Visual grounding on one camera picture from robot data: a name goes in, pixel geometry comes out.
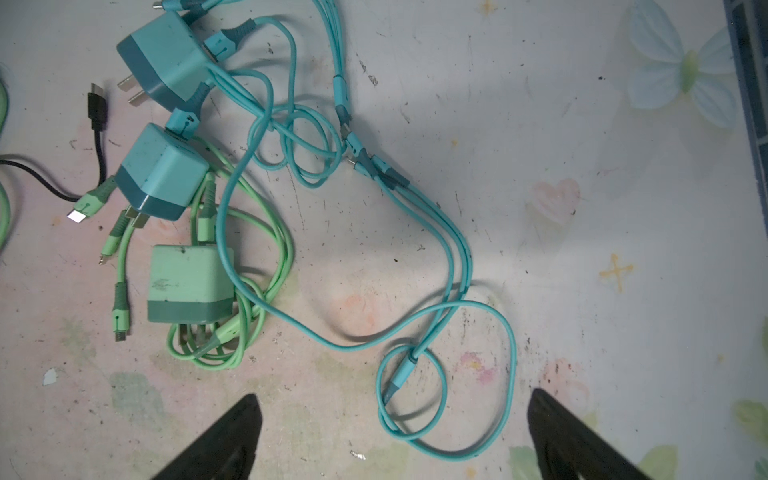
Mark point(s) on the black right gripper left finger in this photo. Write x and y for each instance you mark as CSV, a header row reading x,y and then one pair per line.
x,y
226,450

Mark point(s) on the light green charger adapter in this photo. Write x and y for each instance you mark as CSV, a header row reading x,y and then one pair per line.
x,y
188,285

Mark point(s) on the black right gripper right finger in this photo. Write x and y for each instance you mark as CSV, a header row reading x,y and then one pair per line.
x,y
566,448

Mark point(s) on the teal charger adapter upper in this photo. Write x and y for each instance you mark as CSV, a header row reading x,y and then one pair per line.
x,y
167,62

